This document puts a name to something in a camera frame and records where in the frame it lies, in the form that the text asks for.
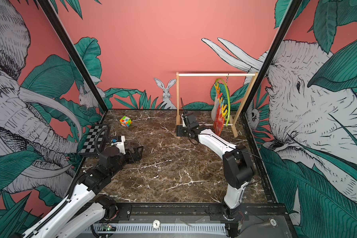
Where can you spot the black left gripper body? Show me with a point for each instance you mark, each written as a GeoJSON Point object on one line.
{"type": "Point", "coordinates": [128, 158]}

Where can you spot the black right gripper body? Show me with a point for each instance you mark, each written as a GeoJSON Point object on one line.
{"type": "Point", "coordinates": [185, 131]}

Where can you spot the white perforated rail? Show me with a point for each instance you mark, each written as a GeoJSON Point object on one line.
{"type": "Point", "coordinates": [145, 228]}

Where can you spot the colourful puzzle cube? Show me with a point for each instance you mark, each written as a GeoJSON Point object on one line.
{"type": "Point", "coordinates": [125, 121]}

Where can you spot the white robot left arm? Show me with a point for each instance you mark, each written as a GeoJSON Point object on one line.
{"type": "Point", "coordinates": [65, 221]}

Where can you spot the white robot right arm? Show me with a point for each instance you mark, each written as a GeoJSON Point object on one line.
{"type": "Point", "coordinates": [237, 163]}

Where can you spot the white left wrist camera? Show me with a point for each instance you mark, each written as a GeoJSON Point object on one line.
{"type": "Point", "coordinates": [119, 142]}

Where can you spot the grey textured insole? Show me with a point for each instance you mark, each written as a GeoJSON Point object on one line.
{"type": "Point", "coordinates": [214, 110]}

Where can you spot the black white checkerboard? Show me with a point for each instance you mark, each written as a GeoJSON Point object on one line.
{"type": "Point", "coordinates": [93, 139]}

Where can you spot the green clip hanger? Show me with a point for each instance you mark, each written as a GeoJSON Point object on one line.
{"type": "Point", "coordinates": [225, 103]}

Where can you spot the red orange-edged insole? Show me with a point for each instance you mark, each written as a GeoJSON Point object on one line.
{"type": "Point", "coordinates": [218, 123]}

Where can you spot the wooden hanger rack frame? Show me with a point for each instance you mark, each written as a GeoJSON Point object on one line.
{"type": "Point", "coordinates": [195, 92]}

